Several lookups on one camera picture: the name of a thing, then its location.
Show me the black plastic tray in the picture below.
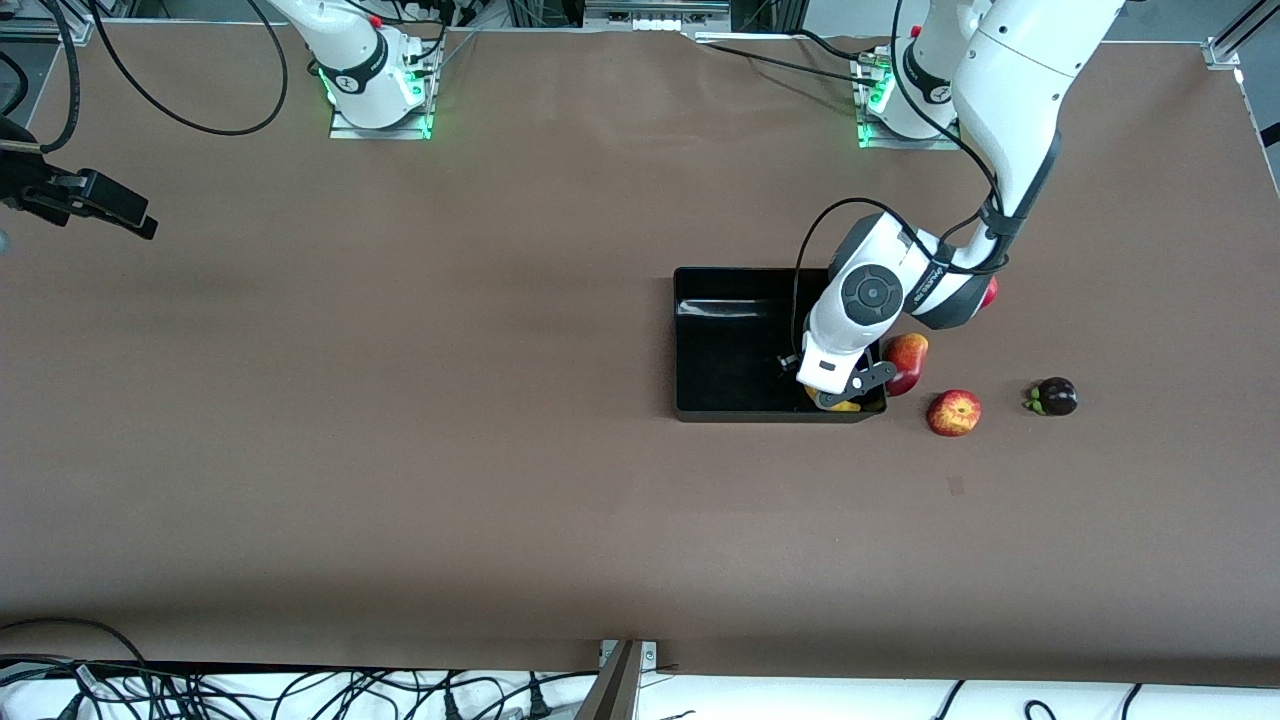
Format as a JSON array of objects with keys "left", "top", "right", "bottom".
[{"left": 672, "top": 266, "right": 888, "bottom": 424}]

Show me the red yellow apple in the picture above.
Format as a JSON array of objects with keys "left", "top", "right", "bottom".
[{"left": 926, "top": 389, "right": 983, "bottom": 438}]

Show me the red yellow mango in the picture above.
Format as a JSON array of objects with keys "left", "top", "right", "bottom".
[{"left": 882, "top": 333, "right": 930, "bottom": 397}]

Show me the dark purple mangosteen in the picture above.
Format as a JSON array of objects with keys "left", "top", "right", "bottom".
[{"left": 1024, "top": 377, "right": 1079, "bottom": 417}]

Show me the brown table cover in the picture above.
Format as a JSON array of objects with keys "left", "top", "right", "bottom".
[{"left": 0, "top": 20, "right": 1280, "bottom": 691}]

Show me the aluminium profile beam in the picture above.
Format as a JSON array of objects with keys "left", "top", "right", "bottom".
[{"left": 575, "top": 640, "right": 646, "bottom": 720}]

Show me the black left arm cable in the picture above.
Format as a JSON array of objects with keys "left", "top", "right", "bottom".
[{"left": 792, "top": 0, "right": 1011, "bottom": 366}]

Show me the black looping cable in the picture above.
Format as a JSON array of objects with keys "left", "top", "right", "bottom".
[{"left": 85, "top": 0, "right": 291, "bottom": 137}]

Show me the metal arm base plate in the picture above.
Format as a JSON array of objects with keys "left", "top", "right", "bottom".
[
  {"left": 328, "top": 100, "right": 435, "bottom": 141},
  {"left": 857, "top": 115, "right": 964, "bottom": 152}
]

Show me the small metal bracket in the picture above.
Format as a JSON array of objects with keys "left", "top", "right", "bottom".
[{"left": 598, "top": 640, "right": 661, "bottom": 673}]

